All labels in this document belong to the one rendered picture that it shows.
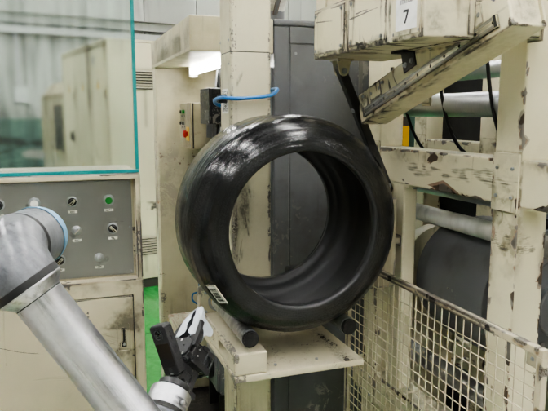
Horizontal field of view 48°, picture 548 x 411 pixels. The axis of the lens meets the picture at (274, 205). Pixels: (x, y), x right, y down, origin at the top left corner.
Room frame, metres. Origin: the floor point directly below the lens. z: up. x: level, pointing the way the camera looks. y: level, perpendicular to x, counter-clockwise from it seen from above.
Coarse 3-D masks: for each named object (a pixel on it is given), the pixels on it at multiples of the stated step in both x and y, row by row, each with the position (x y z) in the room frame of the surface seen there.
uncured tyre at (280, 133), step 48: (240, 144) 1.49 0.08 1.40; (288, 144) 1.50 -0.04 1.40; (336, 144) 1.55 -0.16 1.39; (192, 192) 1.49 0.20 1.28; (240, 192) 1.46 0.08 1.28; (336, 192) 1.85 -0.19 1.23; (384, 192) 1.60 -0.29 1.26; (192, 240) 1.46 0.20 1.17; (336, 240) 1.85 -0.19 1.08; (384, 240) 1.60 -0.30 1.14; (240, 288) 1.46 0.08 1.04; (288, 288) 1.79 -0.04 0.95; (336, 288) 1.72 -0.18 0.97
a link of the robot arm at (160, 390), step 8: (152, 384) 1.22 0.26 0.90; (160, 384) 1.20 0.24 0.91; (168, 384) 1.20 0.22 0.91; (152, 392) 1.19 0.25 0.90; (160, 392) 1.18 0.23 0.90; (168, 392) 1.18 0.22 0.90; (176, 392) 1.19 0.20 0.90; (184, 392) 1.20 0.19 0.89; (168, 400) 1.17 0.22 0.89; (176, 400) 1.18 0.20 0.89; (184, 400) 1.18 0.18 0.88; (184, 408) 1.19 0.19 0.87
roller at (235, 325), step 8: (216, 304) 1.75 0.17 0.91; (224, 312) 1.66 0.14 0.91; (224, 320) 1.65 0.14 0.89; (232, 320) 1.59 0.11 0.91; (232, 328) 1.57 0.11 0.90; (240, 328) 1.53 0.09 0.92; (248, 328) 1.51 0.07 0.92; (240, 336) 1.50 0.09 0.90; (248, 336) 1.48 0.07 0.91; (256, 336) 1.49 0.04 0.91; (248, 344) 1.48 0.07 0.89
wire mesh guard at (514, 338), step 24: (408, 288) 1.64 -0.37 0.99; (456, 312) 1.44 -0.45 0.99; (408, 336) 1.65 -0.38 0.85; (504, 336) 1.27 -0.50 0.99; (408, 360) 1.65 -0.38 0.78; (432, 360) 1.53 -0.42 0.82; (432, 384) 1.54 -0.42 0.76; (504, 384) 1.28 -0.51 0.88; (408, 408) 1.64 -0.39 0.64; (480, 408) 1.35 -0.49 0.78
